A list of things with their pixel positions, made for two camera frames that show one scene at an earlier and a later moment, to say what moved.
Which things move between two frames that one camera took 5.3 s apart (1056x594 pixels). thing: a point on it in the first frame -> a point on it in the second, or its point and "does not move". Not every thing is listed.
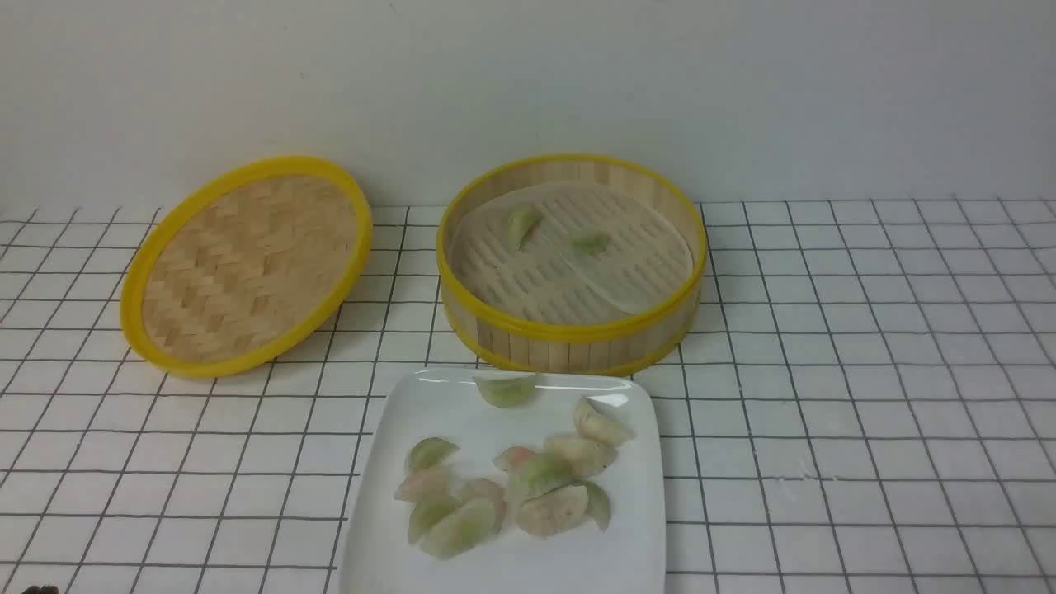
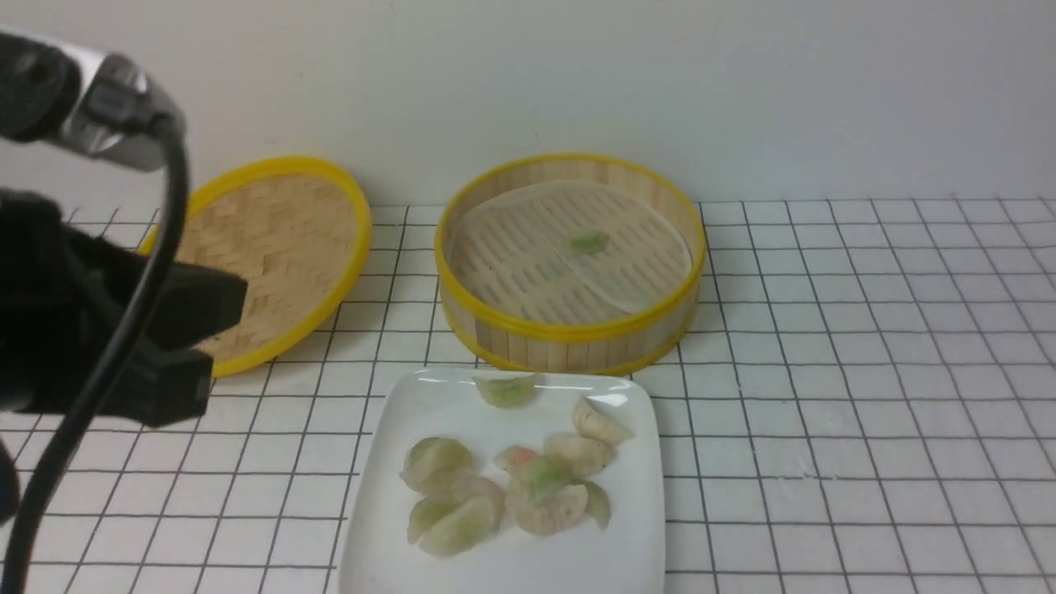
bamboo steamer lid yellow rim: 245,266 does not move
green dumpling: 591,245 does not move
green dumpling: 520,225 -> 436,465
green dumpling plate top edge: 508,392 does not move
